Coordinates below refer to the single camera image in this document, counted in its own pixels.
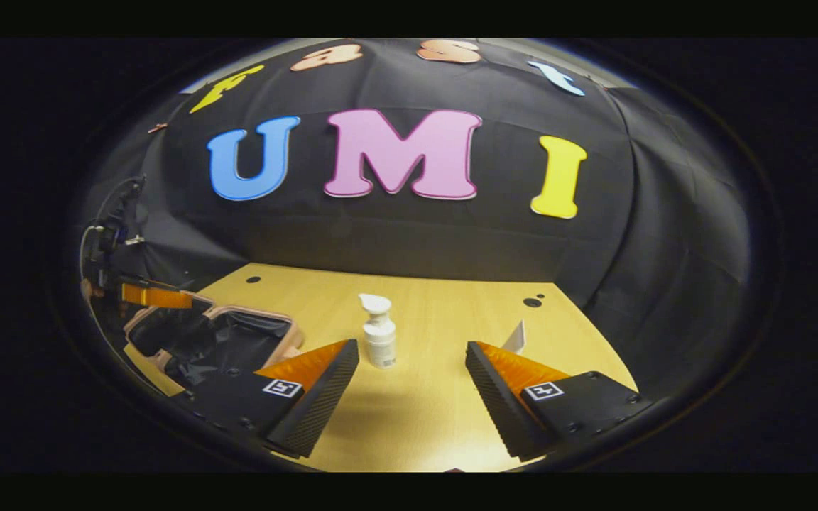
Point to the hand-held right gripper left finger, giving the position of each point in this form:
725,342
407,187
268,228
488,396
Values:
313,404

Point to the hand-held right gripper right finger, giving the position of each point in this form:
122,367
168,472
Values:
498,404

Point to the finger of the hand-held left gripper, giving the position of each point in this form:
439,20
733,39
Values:
157,296

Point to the white squeeze tube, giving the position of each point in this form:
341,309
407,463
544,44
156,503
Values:
517,341

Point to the white pump bottle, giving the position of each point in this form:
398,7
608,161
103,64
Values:
380,341

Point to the pink suitcase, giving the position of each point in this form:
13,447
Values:
238,341

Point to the small copper clip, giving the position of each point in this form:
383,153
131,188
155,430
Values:
157,128

